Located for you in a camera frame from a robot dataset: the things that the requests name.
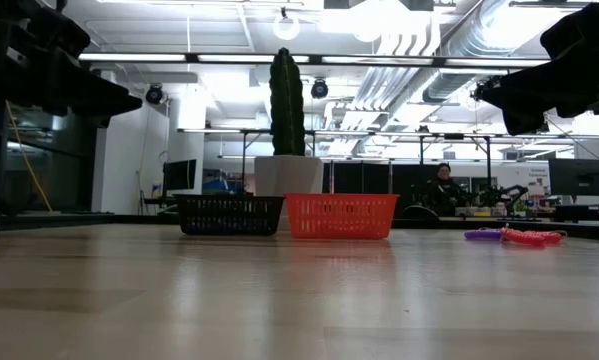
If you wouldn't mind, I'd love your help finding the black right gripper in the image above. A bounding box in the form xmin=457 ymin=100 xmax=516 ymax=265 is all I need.
xmin=476 ymin=49 xmax=599 ymax=136

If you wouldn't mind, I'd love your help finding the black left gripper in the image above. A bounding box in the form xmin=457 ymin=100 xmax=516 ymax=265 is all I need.
xmin=8 ymin=47 xmax=144 ymax=129

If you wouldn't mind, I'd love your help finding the purple spring keychain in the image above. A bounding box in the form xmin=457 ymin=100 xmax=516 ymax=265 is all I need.
xmin=463 ymin=228 xmax=504 ymax=242

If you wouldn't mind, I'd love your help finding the red spring keychain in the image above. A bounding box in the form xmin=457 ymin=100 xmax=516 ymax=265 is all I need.
xmin=523 ymin=229 xmax=565 ymax=245
xmin=499 ymin=225 xmax=548 ymax=248

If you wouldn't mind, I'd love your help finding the white printed sign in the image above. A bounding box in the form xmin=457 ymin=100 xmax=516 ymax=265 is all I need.
xmin=527 ymin=167 xmax=548 ymax=197

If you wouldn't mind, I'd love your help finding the person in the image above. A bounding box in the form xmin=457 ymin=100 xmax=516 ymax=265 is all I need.
xmin=425 ymin=162 xmax=469 ymax=217

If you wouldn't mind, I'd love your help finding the black overhead light bar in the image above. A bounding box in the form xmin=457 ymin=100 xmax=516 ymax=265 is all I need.
xmin=78 ymin=51 xmax=550 ymax=69

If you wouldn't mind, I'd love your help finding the black computer monitor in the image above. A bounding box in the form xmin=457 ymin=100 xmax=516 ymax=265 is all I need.
xmin=548 ymin=158 xmax=599 ymax=197
xmin=162 ymin=159 xmax=198 ymax=192

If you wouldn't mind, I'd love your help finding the black chair back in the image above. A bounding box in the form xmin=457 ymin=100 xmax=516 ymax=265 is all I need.
xmin=402 ymin=204 xmax=441 ymax=221

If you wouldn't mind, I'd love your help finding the black plastic mesh basket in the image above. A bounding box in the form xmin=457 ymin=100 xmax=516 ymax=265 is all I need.
xmin=172 ymin=193 xmax=285 ymax=237

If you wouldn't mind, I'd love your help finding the black partition panel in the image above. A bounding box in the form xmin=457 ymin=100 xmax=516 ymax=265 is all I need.
xmin=323 ymin=162 xmax=450 ymax=196

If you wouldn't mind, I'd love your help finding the green cactus plant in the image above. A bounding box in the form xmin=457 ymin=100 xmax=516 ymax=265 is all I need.
xmin=269 ymin=47 xmax=306 ymax=157

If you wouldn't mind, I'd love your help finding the white plant pot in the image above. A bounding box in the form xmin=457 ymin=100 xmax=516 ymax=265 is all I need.
xmin=253 ymin=154 xmax=325 ymax=197

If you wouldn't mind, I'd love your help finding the round white ceiling lamp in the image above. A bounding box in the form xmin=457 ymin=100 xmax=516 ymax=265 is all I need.
xmin=272 ymin=12 xmax=301 ymax=41

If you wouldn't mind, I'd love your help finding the orange plastic mesh basket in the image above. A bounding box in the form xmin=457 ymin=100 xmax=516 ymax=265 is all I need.
xmin=284 ymin=192 xmax=400 ymax=240

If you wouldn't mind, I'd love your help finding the silver ceiling duct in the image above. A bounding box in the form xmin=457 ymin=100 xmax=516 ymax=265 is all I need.
xmin=421 ymin=0 xmax=548 ymax=105

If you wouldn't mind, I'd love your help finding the black background table frame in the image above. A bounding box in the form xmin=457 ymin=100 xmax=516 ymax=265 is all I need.
xmin=178 ymin=127 xmax=495 ymax=196

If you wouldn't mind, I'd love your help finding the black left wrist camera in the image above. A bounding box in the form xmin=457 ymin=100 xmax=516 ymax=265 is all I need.
xmin=26 ymin=4 xmax=93 ymax=59

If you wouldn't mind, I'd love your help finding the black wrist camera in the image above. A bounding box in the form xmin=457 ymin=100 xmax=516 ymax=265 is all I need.
xmin=26 ymin=4 xmax=93 ymax=59
xmin=538 ymin=0 xmax=599 ymax=59

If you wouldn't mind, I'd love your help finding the yellow hanging cable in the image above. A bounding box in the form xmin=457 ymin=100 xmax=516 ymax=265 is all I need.
xmin=6 ymin=102 xmax=54 ymax=212

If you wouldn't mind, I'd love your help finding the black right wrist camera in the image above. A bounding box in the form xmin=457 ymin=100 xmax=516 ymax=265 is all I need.
xmin=538 ymin=0 xmax=599 ymax=59

